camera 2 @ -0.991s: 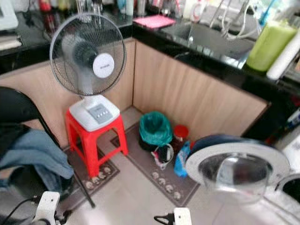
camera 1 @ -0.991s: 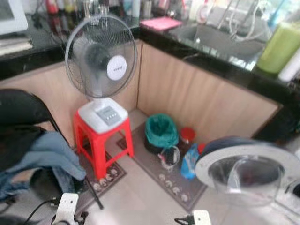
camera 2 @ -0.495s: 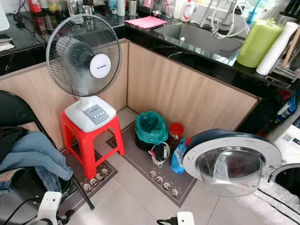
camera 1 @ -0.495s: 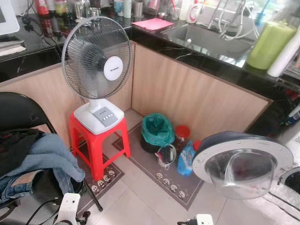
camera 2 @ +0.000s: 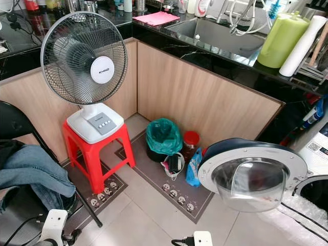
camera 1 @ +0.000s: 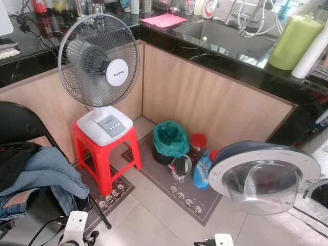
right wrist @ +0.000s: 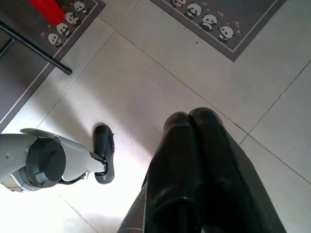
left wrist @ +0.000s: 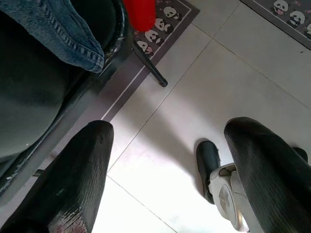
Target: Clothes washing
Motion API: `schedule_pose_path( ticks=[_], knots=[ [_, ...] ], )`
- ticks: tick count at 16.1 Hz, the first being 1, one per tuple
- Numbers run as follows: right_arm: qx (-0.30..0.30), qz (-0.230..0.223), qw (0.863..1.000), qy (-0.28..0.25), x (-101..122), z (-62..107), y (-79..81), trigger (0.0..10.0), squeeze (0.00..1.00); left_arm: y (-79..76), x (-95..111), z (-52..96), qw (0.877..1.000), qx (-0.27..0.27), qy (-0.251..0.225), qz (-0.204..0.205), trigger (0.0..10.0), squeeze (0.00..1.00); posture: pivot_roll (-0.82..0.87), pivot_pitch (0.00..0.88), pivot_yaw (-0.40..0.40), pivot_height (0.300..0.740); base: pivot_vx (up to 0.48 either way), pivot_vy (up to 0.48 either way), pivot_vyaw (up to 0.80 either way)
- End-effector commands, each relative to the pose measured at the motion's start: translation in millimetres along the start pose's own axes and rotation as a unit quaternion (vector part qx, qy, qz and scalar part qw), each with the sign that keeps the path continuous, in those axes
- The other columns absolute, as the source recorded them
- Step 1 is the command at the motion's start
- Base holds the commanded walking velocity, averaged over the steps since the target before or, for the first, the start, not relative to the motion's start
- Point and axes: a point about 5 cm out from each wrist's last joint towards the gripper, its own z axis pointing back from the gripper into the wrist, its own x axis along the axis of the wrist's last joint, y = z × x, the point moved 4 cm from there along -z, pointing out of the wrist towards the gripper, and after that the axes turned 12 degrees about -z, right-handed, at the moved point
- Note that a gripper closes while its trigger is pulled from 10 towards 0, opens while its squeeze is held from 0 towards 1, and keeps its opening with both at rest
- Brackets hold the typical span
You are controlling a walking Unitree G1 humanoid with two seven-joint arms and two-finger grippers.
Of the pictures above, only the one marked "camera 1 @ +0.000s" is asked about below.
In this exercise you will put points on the white front-load washing machine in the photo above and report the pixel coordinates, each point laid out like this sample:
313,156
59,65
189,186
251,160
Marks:
322,154

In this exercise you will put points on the blue plastic bag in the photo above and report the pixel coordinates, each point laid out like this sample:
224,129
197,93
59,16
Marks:
202,174

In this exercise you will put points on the red plastic stool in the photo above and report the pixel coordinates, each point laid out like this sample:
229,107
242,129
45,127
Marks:
105,164

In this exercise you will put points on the blue denim jeans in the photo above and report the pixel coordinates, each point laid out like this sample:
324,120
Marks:
46,171

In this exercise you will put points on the small black white pouch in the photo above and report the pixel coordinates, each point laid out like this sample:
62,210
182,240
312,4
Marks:
180,166

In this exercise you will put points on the clear bubble wrap sheet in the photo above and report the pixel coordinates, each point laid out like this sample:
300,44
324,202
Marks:
307,220

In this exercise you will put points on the jar with red lid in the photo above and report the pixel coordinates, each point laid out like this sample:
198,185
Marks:
198,141

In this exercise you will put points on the black jacket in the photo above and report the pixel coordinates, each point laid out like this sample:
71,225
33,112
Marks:
13,164

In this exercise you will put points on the bin with green bag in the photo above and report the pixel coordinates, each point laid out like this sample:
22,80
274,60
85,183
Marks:
170,138

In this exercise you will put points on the blue white spray bottle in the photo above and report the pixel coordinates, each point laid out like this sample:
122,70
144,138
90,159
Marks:
321,123

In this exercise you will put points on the black chair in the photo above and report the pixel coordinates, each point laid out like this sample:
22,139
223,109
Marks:
18,120

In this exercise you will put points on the black counter with wooden panel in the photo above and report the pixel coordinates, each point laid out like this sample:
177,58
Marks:
205,102

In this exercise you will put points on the white grey electric fan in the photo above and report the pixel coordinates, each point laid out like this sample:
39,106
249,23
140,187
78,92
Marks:
117,72

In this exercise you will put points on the white paper roll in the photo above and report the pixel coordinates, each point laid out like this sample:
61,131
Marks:
310,54

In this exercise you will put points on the steel kitchen sink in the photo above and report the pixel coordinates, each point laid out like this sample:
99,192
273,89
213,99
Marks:
225,38

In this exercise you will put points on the green plastic jug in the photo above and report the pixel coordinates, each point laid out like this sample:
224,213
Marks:
294,43

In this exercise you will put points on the pink cleaning cloth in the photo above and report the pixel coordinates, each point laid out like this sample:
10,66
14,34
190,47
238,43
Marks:
164,20

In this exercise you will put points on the black power plug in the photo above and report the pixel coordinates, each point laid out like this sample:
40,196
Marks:
23,20

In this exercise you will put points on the steel cup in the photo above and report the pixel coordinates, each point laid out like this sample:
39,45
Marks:
97,8
146,5

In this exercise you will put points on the white bottle with red label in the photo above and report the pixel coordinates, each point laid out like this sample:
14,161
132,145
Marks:
209,7

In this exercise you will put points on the white countertop appliance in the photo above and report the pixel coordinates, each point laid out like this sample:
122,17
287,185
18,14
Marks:
5,18

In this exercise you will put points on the clear drinking glass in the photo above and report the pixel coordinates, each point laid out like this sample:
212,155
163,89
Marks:
189,6

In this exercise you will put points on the blue bottle brush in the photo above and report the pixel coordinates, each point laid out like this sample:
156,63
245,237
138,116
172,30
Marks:
285,7

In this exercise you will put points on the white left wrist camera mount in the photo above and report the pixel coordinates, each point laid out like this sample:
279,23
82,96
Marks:
75,225

